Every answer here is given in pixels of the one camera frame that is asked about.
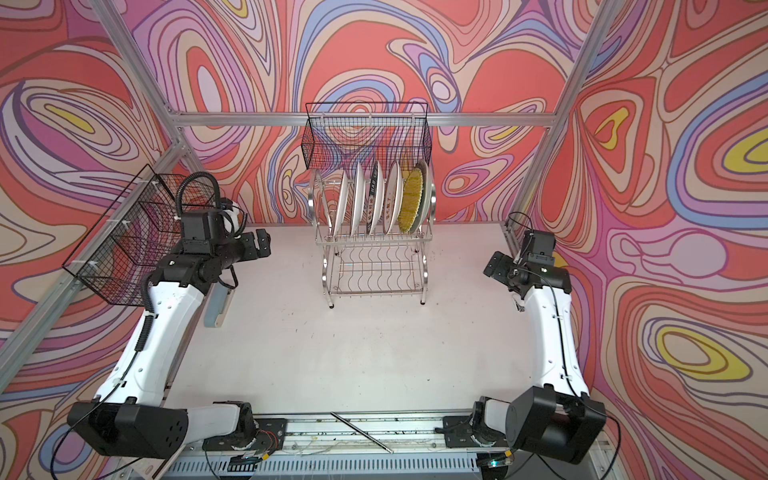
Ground dark green rim plate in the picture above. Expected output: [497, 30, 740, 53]
[366, 162, 385, 236]

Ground black wire basket wall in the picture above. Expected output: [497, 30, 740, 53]
[301, 100, 432, 176]
[62, 165, 185, 307]

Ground yellow woven pattern plate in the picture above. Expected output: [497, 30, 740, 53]
[398, 165, 425, 234]

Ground light green flower plate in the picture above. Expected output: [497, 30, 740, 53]
[418, 161, 433, 226]

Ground black thin rod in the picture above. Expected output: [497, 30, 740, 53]
[329, 412, 395, 454]

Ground silver two-tier dish rack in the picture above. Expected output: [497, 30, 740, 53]
[307, 170, 436, 309]

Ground orange sunburst plate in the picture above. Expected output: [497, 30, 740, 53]
[332, 172, 349, 239]
[383, 161, 402, 234]

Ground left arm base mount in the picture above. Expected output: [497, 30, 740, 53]
[203, 417, 288, 454]

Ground light blue sponge block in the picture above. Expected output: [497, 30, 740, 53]
[202, 284, 235, 328]

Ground black wire basket left wall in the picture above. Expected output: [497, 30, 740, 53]
[62, 165, 185, 307]

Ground white black-rim plate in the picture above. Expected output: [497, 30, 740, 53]
[350, 163, 366, 235]

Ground black wire basket back wall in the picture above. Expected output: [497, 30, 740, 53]
[301, 100, 432, 176]

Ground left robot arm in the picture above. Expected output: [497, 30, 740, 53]
[67, 208, 271, 459]

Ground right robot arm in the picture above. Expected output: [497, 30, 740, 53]
[469, 230, 607, 464]

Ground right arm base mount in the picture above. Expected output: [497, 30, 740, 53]
[434, 415, 517, 453]

